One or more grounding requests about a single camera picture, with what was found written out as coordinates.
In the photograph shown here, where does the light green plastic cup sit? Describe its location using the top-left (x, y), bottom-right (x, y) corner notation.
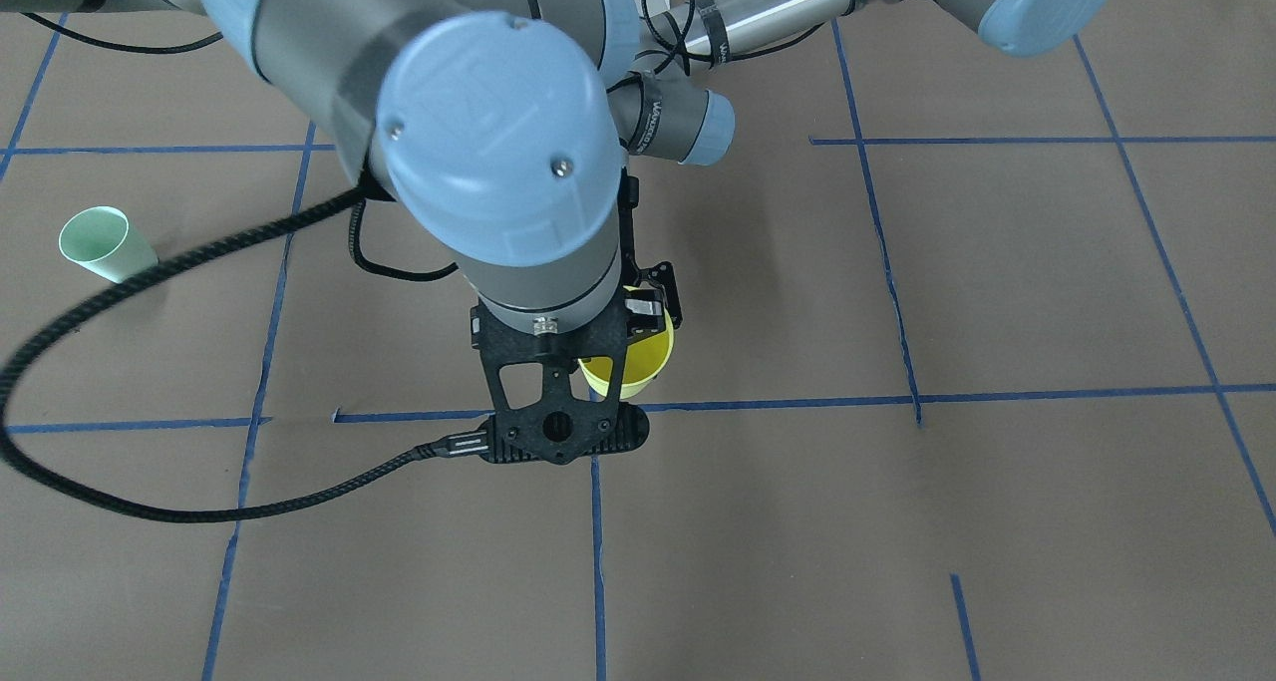
top-left (57, 205), bottom-right (160, 284)

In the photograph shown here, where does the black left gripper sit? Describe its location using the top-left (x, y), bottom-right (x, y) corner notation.
top-left (618, 168), bottom-right (685, 332)

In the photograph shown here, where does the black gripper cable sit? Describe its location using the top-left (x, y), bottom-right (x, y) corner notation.
top-left (0, 187), bottom-right (494, 524)
top-left (628, 0), bottom-right (828, 74)

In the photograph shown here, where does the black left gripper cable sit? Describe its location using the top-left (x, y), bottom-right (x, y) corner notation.
top-left (628, 0), bottom-right (828, 74)

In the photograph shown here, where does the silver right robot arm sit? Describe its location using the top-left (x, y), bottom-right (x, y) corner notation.
top-left (3, 0), bottom-right (641, 334)

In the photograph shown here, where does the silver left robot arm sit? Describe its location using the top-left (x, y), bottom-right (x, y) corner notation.
top-left (611, 0), bottom-right (1108, 165)

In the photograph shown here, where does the yellow plastic cup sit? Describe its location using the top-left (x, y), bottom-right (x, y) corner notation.
top-left (577, 284), bottom-right (675, 400)

